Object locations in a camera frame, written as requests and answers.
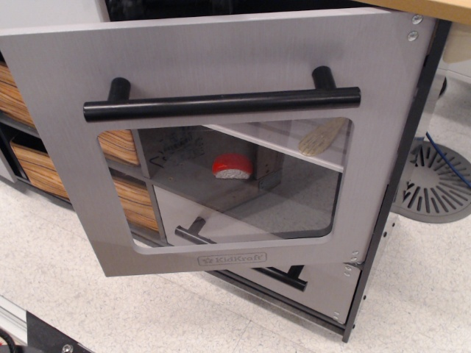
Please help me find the black oven door handle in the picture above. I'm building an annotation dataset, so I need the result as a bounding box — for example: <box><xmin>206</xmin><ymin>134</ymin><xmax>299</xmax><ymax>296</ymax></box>
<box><xmin>83</xmin><ymin>66</ymin><xmax>361</xmax><ymax>123</ymax></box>

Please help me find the grey toy oven door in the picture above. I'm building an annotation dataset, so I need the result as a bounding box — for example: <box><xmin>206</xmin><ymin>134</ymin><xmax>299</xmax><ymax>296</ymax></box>
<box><xmin>0</xmin><ymin>7</ymin><xmax>436</xmax><ymax>277</ymax></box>

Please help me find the grey oven shelf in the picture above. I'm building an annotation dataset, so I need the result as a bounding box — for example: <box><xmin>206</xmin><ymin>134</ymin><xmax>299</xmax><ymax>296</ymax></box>
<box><xmin>207</xmin><ymin>118</ymin><xmax>350</xmax><ymax>173</ymax></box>

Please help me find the red white toy food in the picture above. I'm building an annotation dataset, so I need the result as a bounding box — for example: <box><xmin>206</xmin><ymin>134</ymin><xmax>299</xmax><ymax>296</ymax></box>
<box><xmin>212</xmin><ymin>153</ymin><xmax>253</xmax><ymax>179</ymax></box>

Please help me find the wooden slotted spatula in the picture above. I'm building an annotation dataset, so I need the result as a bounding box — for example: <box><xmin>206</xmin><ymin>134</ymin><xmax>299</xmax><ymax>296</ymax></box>
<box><xmin>298</xmin><ymin>117</ymin><xmax>348</xmax><ymax>157</ymax></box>

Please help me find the lower wood-grain storage bin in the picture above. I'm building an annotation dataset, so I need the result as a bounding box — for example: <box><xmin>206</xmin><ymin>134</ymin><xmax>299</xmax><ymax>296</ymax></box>
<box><xmin>10</xmin><ymin>136</ymin><xmax>158</xmax><ymax>232</ymax></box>

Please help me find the wood-grain storage bin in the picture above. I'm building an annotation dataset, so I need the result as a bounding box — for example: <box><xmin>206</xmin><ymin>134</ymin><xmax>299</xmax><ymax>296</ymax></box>
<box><xmin>1</xmin><ymin>61</ymin><xmax>140</xmax><ymax>166</ymax></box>
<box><xmin>10</xmin><ymin>136</ymin><xmax>158</xmax><ymax>232</ymax></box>

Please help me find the upper wood-grain storage bin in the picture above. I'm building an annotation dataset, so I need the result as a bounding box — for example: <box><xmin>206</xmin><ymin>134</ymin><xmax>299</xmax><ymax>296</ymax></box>
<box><xmin>1</xmin><ymin>61</ymin><xmax>140</xmax><ymax>166</ymax></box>

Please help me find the grey slotted chair base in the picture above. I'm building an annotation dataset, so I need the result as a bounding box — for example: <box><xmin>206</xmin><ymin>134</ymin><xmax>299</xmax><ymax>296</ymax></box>
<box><xmin>392</xmin><ymin>140</ymin><xmax>470</xmax><ymax>224</ymax></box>

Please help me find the light wooden countertop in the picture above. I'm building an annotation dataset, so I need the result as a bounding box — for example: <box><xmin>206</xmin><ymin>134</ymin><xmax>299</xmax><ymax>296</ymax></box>
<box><xmin>362</xmin><ymin>0</ymin><xmax>470</xmax><ymax>25</ymax></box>

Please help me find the black drawer handle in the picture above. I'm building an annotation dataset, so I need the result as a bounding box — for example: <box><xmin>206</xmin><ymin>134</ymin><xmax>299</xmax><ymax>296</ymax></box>
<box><xmin>174</xmin><ymin>217</ymin><xmax>308</xmax><ymax>291</ymax></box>

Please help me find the blue cable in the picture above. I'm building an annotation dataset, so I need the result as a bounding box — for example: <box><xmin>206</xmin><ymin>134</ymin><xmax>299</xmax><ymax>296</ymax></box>
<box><xmin>414</xmin><ymin>132</ymin><xmax>471</xmax><ymax>188</ymax></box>

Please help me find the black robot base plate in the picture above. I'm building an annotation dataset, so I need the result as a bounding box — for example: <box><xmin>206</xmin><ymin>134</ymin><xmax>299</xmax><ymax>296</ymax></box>
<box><xmin>26</xmin><ymin>311</ymin><xmax>91</xmax><ymax>353</ymax></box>

